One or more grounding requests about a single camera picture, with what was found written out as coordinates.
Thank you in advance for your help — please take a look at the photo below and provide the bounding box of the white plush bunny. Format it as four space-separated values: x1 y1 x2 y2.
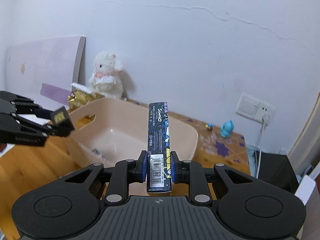
89 51 124 99

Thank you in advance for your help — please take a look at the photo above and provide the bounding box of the small colourful card box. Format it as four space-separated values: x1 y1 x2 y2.
50 106 69 125

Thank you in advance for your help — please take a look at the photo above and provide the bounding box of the dark blue patterned box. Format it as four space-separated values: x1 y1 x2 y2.
147 102 171 193

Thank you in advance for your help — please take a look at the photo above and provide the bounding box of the pink bed headboard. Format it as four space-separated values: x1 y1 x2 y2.
5 36 86 109

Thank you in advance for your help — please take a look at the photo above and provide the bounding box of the black box beside table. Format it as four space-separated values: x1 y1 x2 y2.
258 152 299 193

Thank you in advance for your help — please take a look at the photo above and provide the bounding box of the white power cable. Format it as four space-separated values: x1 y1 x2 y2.
255 114 271 178

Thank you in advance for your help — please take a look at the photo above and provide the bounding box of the white wall socket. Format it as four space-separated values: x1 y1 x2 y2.
236 94 276 126

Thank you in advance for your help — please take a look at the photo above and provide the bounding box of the gold tissue box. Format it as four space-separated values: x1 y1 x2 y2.
68 83 104 111

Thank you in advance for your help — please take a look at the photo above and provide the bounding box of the blue toy figurine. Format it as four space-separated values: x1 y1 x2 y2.
220 120 234 138

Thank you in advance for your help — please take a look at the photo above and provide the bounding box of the pink plastic storage basket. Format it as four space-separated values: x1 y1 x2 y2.
68 97 199 169

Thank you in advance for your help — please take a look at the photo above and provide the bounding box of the small toy figure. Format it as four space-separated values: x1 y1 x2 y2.
205 123 213 131

